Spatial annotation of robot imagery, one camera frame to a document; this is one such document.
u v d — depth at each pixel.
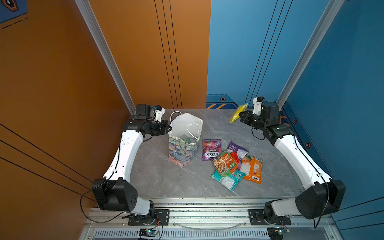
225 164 0.87
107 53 0.85
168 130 0.77
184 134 0.99
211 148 0.95
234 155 0.91
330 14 0.71
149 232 0.71
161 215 0.74
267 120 0.58
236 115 0.79
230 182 0.83
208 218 0.75
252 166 0.88
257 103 0.69
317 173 0.43
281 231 0.69
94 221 0.44
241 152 0.93
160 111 0.72
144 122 0.56
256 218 0.72
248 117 0.68
